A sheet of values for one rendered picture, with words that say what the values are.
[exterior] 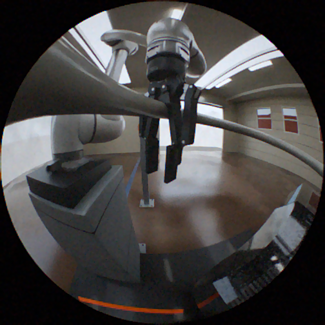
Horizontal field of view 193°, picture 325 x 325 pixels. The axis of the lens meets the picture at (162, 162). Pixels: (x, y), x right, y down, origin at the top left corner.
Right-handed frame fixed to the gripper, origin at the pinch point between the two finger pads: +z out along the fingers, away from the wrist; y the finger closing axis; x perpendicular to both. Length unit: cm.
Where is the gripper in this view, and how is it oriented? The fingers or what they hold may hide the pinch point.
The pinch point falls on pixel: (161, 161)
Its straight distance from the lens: 21.5
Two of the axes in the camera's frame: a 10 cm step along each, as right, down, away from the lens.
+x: 6.7, -2.2, 7.1
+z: -0.6, 9.4, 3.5
